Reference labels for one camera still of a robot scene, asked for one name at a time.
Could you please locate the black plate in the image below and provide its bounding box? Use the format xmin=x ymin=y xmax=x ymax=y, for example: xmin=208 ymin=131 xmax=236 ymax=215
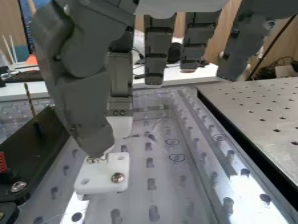
xmin=0 ymin=105 xmax=73 ymax=224

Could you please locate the black keyboard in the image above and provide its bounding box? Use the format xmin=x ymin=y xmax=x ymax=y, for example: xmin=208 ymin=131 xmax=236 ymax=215
xmin=2 ymin=70 xmax=46 ymax=84

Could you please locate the clear box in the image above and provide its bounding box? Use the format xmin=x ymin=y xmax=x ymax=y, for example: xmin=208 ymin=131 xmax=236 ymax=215
xmin=0 ymin=84 xmax=298 ymax=224

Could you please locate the thin stick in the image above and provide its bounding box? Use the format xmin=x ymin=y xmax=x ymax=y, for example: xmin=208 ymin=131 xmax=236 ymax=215
xmin=22 ymin=83 xmax=45 ymax=136

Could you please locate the white block with screws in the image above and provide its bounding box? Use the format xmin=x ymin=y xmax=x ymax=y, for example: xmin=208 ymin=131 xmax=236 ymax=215
xmin=73 ymin=116 xmax=134 ymax=201

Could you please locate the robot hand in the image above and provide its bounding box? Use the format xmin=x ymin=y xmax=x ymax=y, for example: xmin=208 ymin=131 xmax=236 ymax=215
xmin=29 ymin=0 xmax=298 ymax=158

